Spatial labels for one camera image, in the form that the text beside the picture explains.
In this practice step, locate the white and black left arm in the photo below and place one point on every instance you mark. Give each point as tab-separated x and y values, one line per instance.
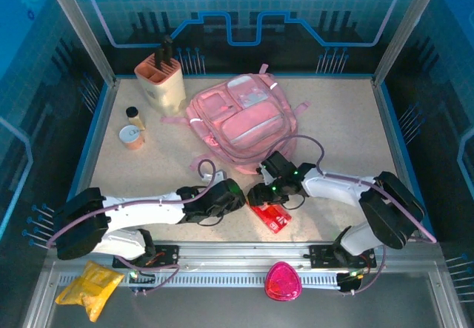
140	215

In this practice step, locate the red card package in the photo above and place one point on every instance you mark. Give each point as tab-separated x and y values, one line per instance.
274	218

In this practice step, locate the aluminium mounting rail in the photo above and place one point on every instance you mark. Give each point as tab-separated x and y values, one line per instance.
240	254

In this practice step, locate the spice bottle with black cap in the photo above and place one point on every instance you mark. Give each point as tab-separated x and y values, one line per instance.
136	118

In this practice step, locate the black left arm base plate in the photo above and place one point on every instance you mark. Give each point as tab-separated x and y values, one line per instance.
168	252

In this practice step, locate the yellow plastic packet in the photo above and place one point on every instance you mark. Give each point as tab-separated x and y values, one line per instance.
92	287

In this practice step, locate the pink glitter heart case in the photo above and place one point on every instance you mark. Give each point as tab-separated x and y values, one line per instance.
283	281

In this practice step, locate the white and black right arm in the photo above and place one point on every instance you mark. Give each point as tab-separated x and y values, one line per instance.
333	191

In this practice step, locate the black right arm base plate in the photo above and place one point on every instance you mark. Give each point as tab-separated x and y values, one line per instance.
320	254

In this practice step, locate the orange can with white lid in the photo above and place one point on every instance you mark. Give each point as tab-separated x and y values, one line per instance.
131	137

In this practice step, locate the beige knife block orange top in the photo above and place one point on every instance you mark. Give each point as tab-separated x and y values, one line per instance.
166	91

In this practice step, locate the pink student backpack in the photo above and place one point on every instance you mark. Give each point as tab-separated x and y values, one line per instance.
244	120

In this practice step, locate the aluminium frame post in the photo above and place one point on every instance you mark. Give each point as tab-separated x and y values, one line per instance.
82	28
406	28

